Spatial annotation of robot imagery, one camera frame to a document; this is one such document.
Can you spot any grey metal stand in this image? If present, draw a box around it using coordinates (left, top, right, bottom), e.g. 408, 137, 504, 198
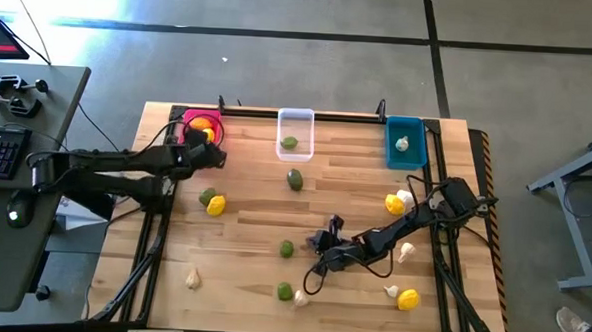
522, 123, 592, 294

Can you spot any black screw clamp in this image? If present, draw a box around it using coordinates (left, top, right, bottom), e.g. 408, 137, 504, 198
0, 91, 44, 120
0, 72, 50, 96

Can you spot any pink plastic basket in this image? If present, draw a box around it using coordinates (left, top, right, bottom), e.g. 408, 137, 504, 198
179, 107, 227, 149

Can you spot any dark grey desk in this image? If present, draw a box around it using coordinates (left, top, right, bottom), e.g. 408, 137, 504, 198
0, 62, 92, 317

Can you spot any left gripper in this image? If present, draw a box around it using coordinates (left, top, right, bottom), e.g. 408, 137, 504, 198
176, 127, 229, 173

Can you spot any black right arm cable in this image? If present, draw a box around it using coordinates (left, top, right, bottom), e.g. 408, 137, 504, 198
301, 244, 396, 299

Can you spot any dark green avocado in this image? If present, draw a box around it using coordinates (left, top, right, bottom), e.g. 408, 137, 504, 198
285, 168, 306, 192

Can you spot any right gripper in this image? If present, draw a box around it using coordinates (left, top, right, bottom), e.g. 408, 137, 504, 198
304, 214, 360, 274

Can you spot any black computer mouse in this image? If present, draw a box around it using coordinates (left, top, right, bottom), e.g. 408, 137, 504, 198
5, 188, 37, 230

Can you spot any black yellow hazard strip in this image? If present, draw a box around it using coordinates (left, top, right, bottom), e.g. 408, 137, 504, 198
458, 126, 522, 332

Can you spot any clear plastic basket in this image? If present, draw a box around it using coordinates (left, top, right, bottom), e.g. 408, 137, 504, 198
274, 106, 318, 164

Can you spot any black aluminium table frame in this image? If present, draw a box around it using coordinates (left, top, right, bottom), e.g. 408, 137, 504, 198
81, 99, 518, 332

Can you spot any white paper sheet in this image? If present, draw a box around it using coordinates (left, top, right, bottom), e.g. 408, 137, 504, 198
55, 195, 108, 233

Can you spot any blue plastic basket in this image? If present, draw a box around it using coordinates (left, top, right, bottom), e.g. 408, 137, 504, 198
383, 115, 431, 172

